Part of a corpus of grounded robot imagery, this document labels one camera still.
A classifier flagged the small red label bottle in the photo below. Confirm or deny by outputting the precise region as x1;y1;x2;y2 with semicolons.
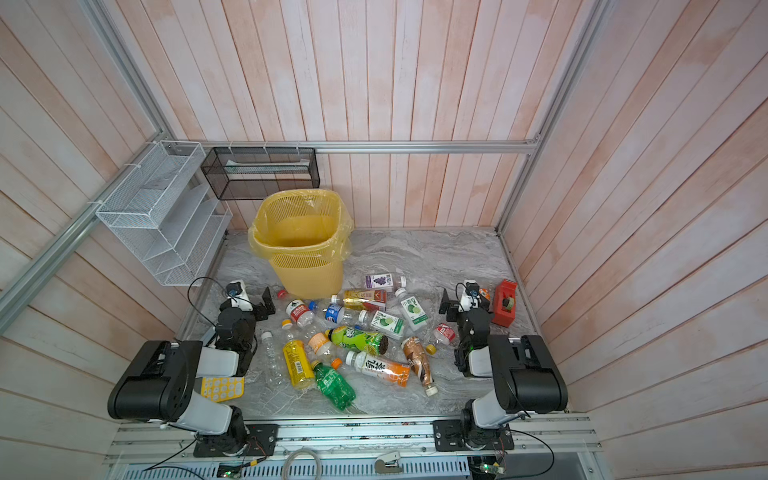
430;322;459;348

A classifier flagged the red label water bottle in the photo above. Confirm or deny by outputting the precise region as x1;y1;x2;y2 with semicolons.
277;289;314;328

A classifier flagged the orange label clear bottle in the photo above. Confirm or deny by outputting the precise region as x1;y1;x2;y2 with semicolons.
308;331;343;370

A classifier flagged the brown milk tea bottle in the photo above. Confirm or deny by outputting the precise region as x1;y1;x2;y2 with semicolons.
401;336;439;397

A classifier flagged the yellow label tea bottle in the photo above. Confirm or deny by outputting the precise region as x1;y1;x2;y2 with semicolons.
281;319;315;390

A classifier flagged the green soda bottle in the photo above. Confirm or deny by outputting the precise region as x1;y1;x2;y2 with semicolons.
311;358;356;411

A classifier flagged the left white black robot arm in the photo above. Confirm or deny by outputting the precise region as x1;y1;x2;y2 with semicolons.
107;281;278;458

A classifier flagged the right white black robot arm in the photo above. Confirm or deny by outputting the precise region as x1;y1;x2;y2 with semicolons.
433;282;568;452

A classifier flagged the yellow ribbed waste bin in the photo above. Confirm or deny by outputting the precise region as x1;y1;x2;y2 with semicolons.
248;189;355;300

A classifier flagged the yellow plastic bin liner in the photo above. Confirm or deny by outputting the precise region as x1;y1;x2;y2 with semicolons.
248;189;354;269

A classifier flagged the lime label bottle right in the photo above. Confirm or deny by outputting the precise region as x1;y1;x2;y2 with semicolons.
395;288;429;332

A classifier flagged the lime label bottle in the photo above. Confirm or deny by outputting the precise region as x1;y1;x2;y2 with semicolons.
358;310;405;341
395;288;429;332

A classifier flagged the red tape dispenser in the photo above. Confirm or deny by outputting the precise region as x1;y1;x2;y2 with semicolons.
492;279;517;327

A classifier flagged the lime label bottle left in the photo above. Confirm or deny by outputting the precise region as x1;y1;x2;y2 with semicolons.
358;310;405;341

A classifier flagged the purple grape juice bottle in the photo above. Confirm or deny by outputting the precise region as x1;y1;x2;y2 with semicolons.
364;272;407;292

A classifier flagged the blue label pepsi bottle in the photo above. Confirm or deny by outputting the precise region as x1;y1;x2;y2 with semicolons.
308;300;364;326

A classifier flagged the green label tea bottle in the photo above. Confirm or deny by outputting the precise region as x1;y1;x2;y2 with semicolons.
325;326;389;355

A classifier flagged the gold red energy drink bottle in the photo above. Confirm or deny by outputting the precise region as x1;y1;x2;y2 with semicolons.
330;289;387;311

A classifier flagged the orange juice bottle white cap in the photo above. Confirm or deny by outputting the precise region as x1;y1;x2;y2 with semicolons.
345;352;410;388

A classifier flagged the yellow calculator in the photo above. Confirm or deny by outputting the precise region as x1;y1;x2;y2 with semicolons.
200;377;245;403

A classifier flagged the grey stapler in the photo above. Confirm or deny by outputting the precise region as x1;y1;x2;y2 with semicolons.
374;451;403;475

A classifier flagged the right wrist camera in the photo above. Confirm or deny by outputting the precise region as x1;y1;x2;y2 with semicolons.
457;280;491;311

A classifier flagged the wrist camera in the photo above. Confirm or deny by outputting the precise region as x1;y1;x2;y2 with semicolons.
457;280;491;311
225;280;253;312

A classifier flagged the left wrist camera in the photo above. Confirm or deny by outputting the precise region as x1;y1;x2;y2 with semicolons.
225;280;253;312

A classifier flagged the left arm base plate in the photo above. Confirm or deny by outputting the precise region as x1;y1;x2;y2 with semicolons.
193;423;279;458

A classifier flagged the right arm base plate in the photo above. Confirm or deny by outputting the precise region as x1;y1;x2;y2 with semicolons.
431;419;514;452

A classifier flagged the white wire mesh shelf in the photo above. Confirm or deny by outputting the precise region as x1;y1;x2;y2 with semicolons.
97;141;232;287

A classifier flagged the black wire mesh basket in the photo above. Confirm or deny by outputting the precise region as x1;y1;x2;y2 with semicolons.
201;146;320;201

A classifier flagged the coiled grey cable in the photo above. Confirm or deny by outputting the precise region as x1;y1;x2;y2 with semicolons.
281;448;324;480

